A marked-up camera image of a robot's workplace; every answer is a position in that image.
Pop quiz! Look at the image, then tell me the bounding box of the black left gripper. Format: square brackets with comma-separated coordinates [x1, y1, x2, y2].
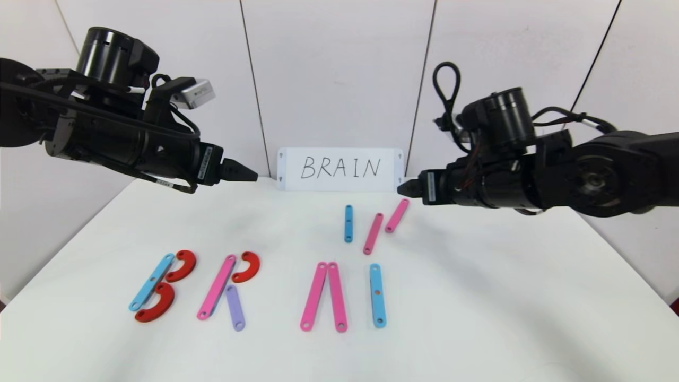
[155, 132, 258, 186]

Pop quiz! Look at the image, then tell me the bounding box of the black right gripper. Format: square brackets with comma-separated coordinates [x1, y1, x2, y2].
[397, 169, 456, 205]

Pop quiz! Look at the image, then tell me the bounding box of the short pink bar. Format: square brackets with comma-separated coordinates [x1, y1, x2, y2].
[385, 198, 410, 234]

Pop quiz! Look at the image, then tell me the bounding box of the long deep pink bar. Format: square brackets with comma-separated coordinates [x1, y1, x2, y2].
[363, 212, 384, 256]
[327, 262, 349, 333]

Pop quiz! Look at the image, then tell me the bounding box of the small red curved piece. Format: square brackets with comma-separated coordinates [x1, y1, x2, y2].
[231, 251, 261, 283]

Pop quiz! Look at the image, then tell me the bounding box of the long light pink bar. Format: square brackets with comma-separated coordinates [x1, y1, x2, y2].
[196, 254, 237, 321]
[300, 262, 328, 333]

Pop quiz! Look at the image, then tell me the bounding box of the short purple bar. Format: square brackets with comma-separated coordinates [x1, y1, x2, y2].
[225, 285, 246, 332]

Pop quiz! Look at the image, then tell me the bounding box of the white BRAIN sign card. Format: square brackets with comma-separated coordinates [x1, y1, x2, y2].
[277, 147, 405, 192]

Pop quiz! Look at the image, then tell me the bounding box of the large red curved piece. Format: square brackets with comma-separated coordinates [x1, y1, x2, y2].
[134, 282, 175, 323]
[165, 250, 197, 283]

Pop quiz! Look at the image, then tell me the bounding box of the long light blue bar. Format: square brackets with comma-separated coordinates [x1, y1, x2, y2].
[129, 253, 176, 312]
[369, 263, 387, 328]

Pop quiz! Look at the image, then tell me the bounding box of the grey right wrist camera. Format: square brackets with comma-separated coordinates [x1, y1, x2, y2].
[436, 118, 472, 143]

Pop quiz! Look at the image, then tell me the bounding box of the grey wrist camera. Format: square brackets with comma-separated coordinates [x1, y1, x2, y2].
[436, 118, 472, 143]
[175, 79, 216, 110]

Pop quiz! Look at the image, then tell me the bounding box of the thin black tagged cable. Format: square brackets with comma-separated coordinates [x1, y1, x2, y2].
[93, 157, 198, 195]

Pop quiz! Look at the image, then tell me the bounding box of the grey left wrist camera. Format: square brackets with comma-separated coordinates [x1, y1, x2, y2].
[175, 79, 216, 110]

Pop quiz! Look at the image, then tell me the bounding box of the black left camera bracket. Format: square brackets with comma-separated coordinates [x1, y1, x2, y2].
[144, 77, 198, 125]

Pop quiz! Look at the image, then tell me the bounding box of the looped black right arm cable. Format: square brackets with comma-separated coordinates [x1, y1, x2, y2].
[432, 62, 461, 154]

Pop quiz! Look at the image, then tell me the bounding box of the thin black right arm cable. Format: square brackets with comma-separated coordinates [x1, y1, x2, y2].
[532, 106, 619, 134]

